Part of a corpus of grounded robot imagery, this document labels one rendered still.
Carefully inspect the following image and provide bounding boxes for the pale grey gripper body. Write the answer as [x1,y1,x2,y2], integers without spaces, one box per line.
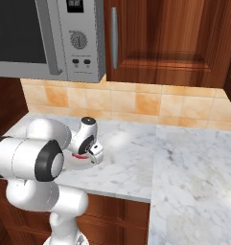
[88,143,105,166]

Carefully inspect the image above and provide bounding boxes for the red raw steak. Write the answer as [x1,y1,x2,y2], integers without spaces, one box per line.
[71,151,90,160]

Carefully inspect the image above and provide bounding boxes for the dark wooden base cupboards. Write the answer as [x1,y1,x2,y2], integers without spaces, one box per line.
[0,177,151,245]

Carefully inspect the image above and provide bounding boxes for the dark wooden side panel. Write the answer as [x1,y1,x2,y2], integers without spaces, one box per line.
[0,76,30,141]

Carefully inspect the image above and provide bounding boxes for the round microwave dial knob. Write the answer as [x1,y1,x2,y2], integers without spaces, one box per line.
[70,31,89,50]

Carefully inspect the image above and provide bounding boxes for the silver microwave oven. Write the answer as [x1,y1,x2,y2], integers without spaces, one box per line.
[0,0,107,84]

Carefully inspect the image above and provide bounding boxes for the grey cupboard bar handle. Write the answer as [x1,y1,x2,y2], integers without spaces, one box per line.
[109,6,119,70]

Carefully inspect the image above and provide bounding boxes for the grey microwave door handle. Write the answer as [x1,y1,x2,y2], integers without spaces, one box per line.
[35,0,64,77]

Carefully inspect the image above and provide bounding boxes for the dark wooden wall cupboard door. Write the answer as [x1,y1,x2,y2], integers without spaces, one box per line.
[104,0,231,89]

